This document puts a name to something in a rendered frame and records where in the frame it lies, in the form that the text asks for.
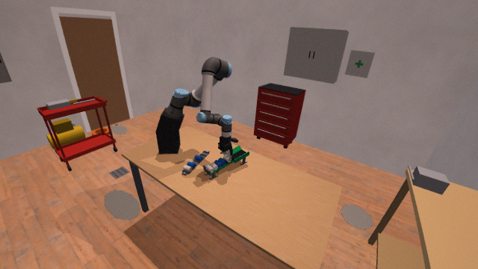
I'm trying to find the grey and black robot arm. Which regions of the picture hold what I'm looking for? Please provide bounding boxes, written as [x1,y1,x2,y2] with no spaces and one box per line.
[165,57,232,137]

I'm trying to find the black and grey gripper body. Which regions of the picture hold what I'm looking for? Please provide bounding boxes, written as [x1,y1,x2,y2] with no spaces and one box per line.
[218,136,232,152]

